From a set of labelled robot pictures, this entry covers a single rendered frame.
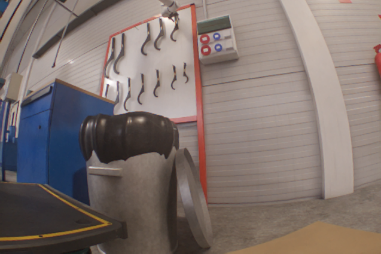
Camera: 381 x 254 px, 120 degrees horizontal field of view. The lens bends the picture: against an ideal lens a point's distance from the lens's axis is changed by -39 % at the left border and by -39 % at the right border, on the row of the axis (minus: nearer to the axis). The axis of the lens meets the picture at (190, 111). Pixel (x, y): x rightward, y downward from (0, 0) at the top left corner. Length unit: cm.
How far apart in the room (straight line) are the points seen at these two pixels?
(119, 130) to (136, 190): 24
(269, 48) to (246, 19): 48
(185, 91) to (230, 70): 51
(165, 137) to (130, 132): 15
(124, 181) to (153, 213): 18
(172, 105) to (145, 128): 119
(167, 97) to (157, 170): 129
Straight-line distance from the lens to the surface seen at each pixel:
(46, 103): 125
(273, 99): 173
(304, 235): 41
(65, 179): 123
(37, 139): 131
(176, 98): 189
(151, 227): 80
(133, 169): 72
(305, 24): 211
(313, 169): 174
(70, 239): 39
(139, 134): 71
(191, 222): 73
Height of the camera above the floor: 48
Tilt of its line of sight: 15 degrees up
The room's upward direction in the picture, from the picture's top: 2 degrees counter-clockwise
